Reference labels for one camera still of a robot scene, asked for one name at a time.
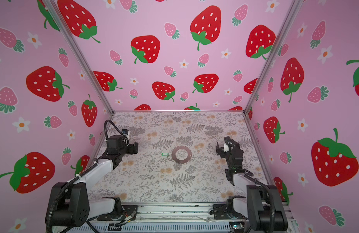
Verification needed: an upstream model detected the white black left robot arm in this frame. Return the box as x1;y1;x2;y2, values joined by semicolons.
45;129;139;233

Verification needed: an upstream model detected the aluminium corner post right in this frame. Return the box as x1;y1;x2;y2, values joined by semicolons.
244;0;304;116

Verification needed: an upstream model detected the clear acrylic keyring holder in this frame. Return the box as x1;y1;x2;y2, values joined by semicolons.
171;146;193;164

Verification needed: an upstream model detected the aluminium corner post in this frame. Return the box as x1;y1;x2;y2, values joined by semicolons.
44;1;114;115
244;0;304;116

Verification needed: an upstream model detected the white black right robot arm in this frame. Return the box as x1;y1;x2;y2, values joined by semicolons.
209;136;288;233

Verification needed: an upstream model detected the perforated grey cable duct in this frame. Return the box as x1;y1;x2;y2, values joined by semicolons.
62;223;235;233

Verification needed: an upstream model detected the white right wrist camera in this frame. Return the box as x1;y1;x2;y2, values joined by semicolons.
224;138;229;153

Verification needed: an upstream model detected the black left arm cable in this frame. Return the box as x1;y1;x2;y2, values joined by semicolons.
45;119;130;233

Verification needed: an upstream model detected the aluminium front rail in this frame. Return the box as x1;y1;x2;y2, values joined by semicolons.
59;202;256;225

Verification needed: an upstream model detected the aluminium corner post left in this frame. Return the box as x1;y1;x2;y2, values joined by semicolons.
44;1;114;115

